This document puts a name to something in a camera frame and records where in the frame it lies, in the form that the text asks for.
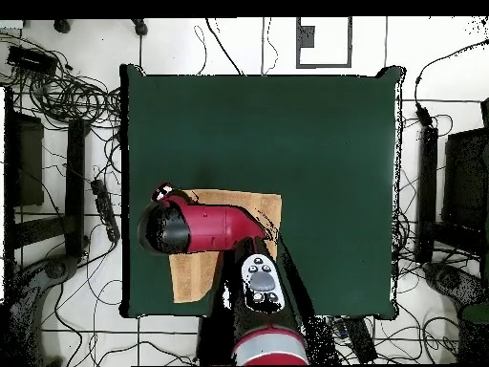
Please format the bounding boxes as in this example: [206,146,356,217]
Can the orange terry towel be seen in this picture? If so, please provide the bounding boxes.
[167,187,284,305]

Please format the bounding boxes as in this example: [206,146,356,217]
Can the long black power strip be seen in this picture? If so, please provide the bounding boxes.
[90,178,121,244]

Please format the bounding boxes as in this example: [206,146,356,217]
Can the dark green table cloth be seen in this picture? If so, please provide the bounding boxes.
[119,63,404,320]

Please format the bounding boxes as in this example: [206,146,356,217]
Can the black power supply box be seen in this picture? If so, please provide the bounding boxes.
[7,45,58,77]

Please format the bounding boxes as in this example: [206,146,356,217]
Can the black upright bar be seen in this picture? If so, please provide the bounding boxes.
[415,125,439,263]

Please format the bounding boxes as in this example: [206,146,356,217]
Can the large black box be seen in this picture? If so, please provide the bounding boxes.
[442,127,489,257]

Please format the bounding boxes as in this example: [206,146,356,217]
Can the dark green rounded object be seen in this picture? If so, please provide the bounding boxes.
[460,301,489,326]

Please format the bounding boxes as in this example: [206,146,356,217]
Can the black frame stand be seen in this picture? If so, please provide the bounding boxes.
[3,87,91,261]

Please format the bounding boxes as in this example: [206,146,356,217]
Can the grey pedestal leg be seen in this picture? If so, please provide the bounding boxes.
[423,261,482,307]
[7,253,81,366]

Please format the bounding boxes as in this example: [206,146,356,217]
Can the black cable tangle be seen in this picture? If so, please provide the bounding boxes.
[0,30,123,131]
[331,316,383,364]

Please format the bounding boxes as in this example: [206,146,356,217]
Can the black inline cable adapter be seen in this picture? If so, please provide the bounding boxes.
[414,100,435,129]

